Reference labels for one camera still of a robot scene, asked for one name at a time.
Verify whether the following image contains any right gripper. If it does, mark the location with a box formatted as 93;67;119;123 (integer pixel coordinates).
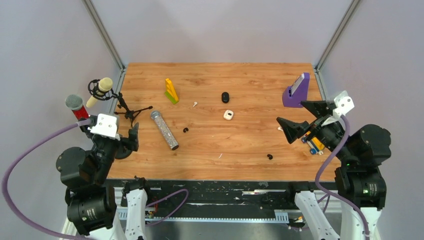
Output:
276;98;355;162

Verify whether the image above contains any white earbud charging case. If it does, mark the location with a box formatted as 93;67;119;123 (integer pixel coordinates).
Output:
223;110;234;121

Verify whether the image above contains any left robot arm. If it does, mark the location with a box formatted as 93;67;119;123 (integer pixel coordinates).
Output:
56;123;153;240

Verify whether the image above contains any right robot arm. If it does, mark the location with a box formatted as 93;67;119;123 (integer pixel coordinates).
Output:
276;96;392;240

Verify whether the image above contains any black earbud charging case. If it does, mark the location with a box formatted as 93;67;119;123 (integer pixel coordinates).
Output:
221;91;230;104

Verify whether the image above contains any black round stand base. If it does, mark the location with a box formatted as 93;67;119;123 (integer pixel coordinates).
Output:
115;147;133;160

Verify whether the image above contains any purple stand with phone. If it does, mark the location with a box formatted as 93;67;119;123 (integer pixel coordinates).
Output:
282;72;310;108

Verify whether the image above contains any colourful toy car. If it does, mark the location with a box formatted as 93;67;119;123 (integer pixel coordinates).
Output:
301;131;325;156

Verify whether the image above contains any silver glitter microphone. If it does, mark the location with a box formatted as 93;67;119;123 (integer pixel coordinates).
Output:
150;110;179;151

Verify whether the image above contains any yellow green toy block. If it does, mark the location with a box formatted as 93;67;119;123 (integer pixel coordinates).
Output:
164;78;179;105

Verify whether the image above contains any beige microphone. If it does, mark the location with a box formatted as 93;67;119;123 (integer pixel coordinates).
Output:
85;77;114;108

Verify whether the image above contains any red microphone grey head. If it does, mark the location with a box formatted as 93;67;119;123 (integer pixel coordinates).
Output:
65;94;89;120

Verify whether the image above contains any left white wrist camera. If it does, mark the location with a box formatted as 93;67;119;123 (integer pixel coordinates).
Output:
88;113;121;140

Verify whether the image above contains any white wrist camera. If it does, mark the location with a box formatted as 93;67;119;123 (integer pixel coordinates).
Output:
321;90;355;126
88;113;121;140

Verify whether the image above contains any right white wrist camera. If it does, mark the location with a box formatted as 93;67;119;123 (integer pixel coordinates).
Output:
321;90;355;126

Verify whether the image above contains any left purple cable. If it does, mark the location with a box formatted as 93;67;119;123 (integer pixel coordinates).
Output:
1;118;92;240

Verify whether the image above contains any purple cable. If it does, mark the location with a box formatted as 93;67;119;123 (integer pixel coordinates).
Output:
314;114;371;240
1;118;92;240

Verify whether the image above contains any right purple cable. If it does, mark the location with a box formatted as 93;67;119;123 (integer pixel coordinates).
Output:
314;114;371;240

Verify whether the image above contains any black mounting rail base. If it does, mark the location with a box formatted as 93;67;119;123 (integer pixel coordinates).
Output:
105;178;339;221

